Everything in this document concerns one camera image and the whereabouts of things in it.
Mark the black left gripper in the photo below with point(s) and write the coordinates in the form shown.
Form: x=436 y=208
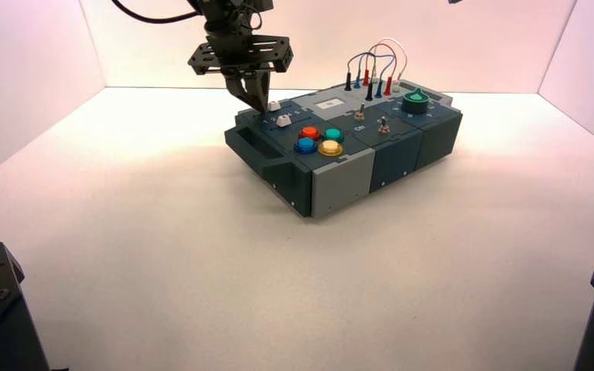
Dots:
x=235 y=59

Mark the white slider knob blue arrow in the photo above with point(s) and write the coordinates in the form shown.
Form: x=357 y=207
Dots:
x=283 y=121
x=274 y=106

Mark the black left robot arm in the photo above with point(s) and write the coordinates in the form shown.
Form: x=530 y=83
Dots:
x=225 y=15

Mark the red round push button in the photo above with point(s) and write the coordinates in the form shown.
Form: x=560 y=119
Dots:
x=309 y=133

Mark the blue round push button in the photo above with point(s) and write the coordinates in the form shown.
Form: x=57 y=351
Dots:
x=305 y=146

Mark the white rectangular display screen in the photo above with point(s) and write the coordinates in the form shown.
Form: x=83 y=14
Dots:
x=329 y=104

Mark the green round push button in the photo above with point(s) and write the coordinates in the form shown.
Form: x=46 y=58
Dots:
x=333 y=135

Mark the yellow round push button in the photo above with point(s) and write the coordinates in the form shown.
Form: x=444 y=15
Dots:
x=330 y=148

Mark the blue and grey control box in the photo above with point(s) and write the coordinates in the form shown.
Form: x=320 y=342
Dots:
x=343 y=184

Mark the black rotary knob green cap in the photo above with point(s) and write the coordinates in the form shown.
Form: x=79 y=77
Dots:
x=415 y=105

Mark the silver metal toggle switch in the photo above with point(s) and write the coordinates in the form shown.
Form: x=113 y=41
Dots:
x=360 y=113
x=383 y=127

